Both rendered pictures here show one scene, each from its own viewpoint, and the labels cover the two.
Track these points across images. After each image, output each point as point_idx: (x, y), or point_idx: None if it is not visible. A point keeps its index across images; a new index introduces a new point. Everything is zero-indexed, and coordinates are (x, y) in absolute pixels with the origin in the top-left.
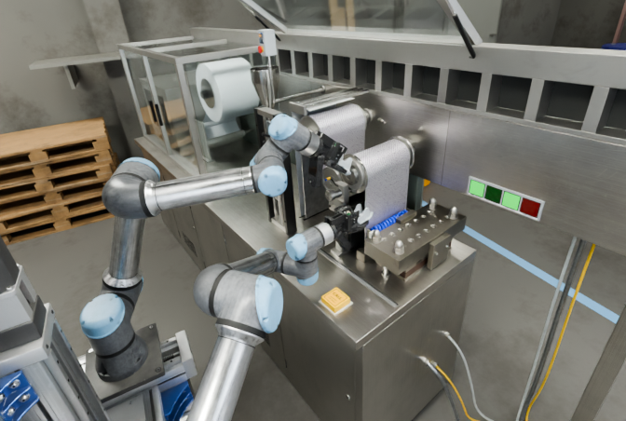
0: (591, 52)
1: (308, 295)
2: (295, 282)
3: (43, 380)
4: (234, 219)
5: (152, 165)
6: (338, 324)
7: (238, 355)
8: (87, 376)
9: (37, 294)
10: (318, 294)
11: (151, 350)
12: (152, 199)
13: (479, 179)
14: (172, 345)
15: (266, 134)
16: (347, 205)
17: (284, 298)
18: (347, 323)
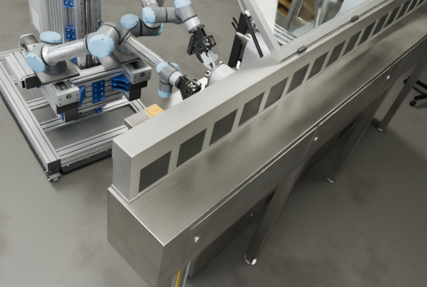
0: (209, 87)
1: (160, 101)
2: (171, 96)
3: (75, 4)
4: (237, 66)
5: None
6: (137, 113)
7: (79, 44)
8: (96, 25)
9: None
10: (161, 105)
11: (133, 56)
12: None
13: None
14: (143, 66)
15: (234, 20)
16: (199, 84)
17: None
18: (138, 116)
